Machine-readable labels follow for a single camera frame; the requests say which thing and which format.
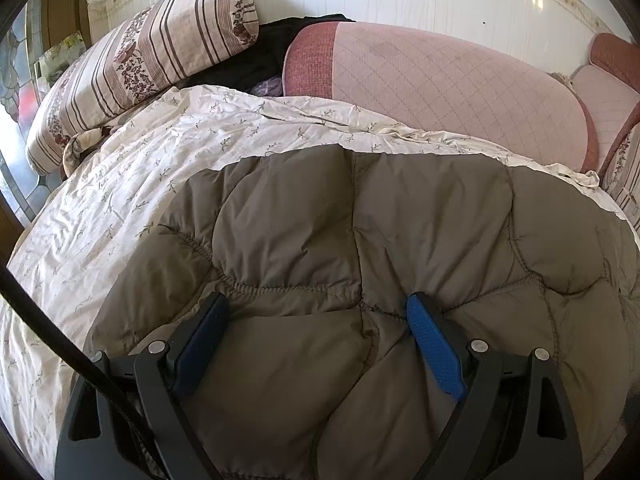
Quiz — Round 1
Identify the olive hooded puffer jacket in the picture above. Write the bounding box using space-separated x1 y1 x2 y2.
87 144 640 480

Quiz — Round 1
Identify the striped floral seat cushion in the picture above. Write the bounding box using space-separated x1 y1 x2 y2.
602 122 640 231

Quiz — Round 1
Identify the black cloth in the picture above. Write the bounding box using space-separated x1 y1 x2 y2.
180 14 356 96

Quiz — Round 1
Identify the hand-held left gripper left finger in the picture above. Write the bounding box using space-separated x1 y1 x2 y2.
55 291 231 480

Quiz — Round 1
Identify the crumpled floral cloth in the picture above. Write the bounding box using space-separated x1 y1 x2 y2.
61 127 108 178

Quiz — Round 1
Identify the green printed bag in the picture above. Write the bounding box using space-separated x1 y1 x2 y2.
34 31 88 83

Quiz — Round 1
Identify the short pink quilted back cushion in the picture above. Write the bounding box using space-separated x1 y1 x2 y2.
570 32 640 156

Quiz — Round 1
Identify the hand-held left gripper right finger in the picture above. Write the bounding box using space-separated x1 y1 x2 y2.
406 291 585 480

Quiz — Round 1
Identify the striped floral bolster pillow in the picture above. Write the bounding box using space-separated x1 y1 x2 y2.
26 0 260 176

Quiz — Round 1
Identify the white floral bed sheet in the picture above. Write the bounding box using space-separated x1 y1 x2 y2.
0 85 640 480

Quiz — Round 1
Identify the purple cloth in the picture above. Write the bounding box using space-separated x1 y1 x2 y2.
250 75 286 97

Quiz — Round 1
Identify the long pink quilted back cushion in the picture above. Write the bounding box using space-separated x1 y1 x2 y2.
282 21 600 173

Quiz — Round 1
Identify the black cable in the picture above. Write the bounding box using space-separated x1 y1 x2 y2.
0 265 171 480

